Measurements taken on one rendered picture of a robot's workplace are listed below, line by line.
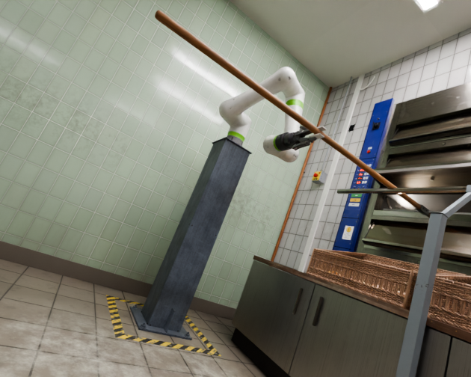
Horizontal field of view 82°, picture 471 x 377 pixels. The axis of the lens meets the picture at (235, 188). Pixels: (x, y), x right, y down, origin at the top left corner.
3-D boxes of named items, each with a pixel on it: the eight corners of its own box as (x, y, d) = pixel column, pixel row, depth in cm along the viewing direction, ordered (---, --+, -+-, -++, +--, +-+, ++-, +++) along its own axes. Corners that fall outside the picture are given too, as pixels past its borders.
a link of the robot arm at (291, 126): (280, 111, 174) (292, 102, 165) (294, 118, 179) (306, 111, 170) (274, 160, 161) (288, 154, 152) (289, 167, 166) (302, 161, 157)
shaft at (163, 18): (154, 13, 87) (158, 6, 88) (152, 19, 90) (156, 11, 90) (420, 209, 163) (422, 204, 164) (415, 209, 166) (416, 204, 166)
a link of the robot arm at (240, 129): (220, 132, 186) (230, 108, 190) (232, 143, 198) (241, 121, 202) (235, 132, 178) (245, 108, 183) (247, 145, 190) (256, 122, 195)
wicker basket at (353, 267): (354, 294, 176) (365, 253, 182) (459, 333, 127) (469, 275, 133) (303, 273, 155) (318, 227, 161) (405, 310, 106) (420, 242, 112)
